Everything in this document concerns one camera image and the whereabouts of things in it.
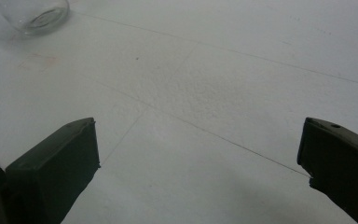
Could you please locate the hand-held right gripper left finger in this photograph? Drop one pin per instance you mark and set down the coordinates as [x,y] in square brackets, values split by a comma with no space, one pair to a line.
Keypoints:
[52,174]

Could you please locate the white table cover sheet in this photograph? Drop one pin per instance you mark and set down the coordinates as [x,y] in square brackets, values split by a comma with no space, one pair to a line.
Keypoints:
[199,93]

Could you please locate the clear glass jar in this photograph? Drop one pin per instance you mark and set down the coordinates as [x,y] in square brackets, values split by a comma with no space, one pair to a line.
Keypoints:
[34,15]

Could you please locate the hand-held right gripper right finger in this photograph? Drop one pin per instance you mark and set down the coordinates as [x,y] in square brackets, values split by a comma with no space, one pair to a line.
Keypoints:
[345,168]

